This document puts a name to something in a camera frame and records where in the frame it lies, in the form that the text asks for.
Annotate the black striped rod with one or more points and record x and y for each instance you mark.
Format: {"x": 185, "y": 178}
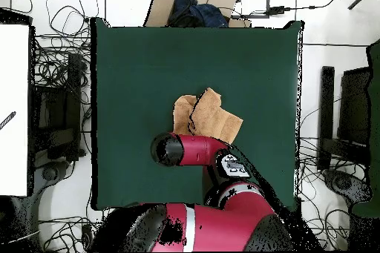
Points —
{"x": 7, "y": 120}

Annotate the dark blue jeans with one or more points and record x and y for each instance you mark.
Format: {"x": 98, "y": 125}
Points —
{"x": 204, "y": 15}

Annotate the dark green table cloth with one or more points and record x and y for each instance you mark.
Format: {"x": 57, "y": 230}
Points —
{"x": 133, "y": 86}

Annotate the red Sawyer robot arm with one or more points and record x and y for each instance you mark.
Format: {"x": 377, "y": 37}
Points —
{"x": 202, "y": 153}

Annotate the grey stand foot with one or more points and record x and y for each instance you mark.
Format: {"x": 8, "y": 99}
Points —
{"x": 344, "y": 182}
{"x": 50, "y": 173}

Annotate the black stand frame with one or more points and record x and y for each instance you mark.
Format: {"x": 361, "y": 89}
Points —
{"x": 59, "y": 110}
{"x": 326, "y": 101}

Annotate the white flat panel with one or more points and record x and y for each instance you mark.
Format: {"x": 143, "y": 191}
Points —
{"x": 14, "y": 86}

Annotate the tan terry towel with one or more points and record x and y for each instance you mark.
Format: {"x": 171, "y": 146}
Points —
{"x": 210, "y": 116}

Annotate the brown cardboard box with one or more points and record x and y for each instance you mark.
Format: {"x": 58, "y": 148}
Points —
{"x": 160, "y": 9}

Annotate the black power adapter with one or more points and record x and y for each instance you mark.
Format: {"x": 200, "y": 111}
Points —
{"x": 276, "y": 10}

